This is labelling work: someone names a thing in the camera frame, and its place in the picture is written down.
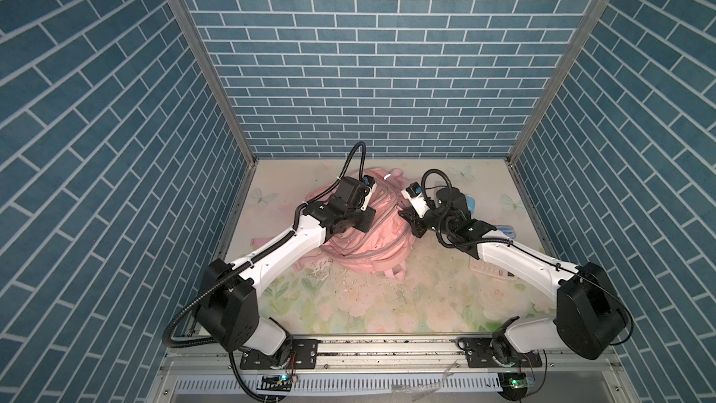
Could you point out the small circuit board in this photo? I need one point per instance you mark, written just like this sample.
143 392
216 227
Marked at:
515 386
275 383

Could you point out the blue geometry set case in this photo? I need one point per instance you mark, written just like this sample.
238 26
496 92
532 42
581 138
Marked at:
507 230

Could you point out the white pink calculator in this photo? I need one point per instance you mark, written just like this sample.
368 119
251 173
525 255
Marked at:
483 267

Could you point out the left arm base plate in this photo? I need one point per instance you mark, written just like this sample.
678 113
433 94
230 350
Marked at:
292 354

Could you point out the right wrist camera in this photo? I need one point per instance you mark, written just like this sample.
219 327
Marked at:
414 194

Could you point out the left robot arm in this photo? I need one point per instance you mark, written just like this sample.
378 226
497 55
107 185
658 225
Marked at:
228 304

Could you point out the aluminium front rail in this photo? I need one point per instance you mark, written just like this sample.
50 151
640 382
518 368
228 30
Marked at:
400 368

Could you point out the corner aluminium post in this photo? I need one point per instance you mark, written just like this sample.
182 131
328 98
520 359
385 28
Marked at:
579 38
192 35

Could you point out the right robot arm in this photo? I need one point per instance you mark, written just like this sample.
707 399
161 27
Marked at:
588 316

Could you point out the pink student backpack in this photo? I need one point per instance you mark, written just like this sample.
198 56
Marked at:
385 247

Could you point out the left corner aluminium post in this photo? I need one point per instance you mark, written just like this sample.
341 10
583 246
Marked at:
192 35

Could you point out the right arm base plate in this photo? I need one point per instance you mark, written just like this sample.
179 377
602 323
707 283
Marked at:
486 353

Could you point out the left small circuit board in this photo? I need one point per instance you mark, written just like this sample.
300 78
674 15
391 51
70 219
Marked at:
275 383

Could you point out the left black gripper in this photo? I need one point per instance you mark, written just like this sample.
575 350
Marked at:
366 224

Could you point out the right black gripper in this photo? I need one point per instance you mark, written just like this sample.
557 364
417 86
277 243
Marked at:
414 221

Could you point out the right small circuit board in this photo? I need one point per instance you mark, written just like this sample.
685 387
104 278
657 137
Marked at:
515 386

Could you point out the blue pencil sharpener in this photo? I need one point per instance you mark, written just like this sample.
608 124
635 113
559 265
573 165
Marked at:
471 204

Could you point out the right corner aluminium post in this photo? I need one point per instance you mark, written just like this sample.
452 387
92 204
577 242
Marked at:
579 38

